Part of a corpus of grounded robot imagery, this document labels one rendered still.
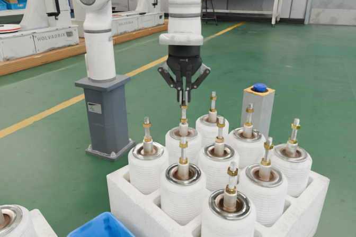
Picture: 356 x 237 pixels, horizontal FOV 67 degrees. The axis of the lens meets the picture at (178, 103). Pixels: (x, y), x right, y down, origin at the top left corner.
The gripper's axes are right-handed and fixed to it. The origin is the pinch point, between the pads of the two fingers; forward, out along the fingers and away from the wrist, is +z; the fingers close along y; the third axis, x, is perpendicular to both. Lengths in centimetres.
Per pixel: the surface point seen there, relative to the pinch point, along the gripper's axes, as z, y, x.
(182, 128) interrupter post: 8.4, 0.2, 1.0
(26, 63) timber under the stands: 31, 144, -133
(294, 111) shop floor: 36, -50, -76
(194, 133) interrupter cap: 10.4, -2.7, -0.1
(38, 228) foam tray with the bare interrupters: 17.6, 25.0, 27.9
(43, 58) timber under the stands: 31, 139, -149
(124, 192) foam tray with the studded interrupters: 18.0, 11.7, 15.8
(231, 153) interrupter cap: 10.4, -12.0, 7.9
